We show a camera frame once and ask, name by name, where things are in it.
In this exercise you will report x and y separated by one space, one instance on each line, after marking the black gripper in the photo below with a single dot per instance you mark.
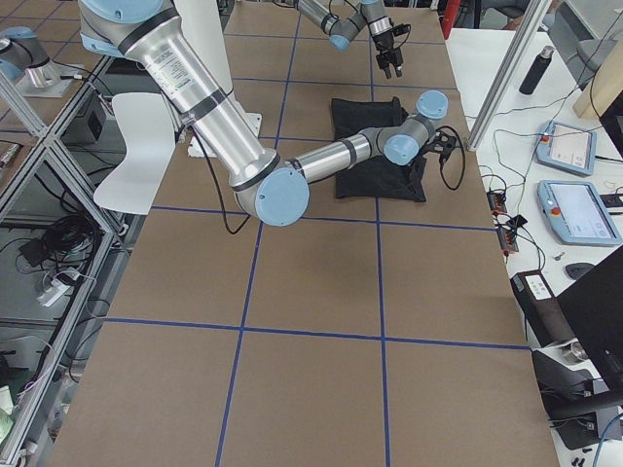
384 45
421 165

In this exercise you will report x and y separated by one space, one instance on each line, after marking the black printed t-shirt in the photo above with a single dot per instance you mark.
376 177

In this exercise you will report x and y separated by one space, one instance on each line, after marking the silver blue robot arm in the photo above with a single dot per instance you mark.
366 14
181 46

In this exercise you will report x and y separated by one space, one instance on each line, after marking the orange terminal block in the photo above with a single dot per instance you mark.
504 223

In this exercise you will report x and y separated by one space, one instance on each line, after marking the black water bottle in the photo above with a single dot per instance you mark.
538 67

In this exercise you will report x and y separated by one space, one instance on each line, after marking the blue teach pendant far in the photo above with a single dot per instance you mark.
569 148

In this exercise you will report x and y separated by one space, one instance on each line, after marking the blue teach pendant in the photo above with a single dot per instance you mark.
569 148
576 214

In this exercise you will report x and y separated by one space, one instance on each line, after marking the blue teach pendant near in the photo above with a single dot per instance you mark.
576 214

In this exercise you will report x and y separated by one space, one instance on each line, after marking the black computer mouse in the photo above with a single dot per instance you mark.
576 270

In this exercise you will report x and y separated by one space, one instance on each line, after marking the black box device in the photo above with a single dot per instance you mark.
541 308

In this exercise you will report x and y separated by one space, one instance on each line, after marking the black monitor stand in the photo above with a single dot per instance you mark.
583 408

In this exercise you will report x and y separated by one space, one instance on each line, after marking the white plastic chair shell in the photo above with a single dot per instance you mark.
148 133

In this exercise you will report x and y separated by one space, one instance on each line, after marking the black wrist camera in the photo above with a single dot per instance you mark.
400 29
446 140

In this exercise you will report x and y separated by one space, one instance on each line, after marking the aluminium frame post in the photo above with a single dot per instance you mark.
524 33

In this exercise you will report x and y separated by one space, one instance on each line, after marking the white central pedestal column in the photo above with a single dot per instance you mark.
202 28

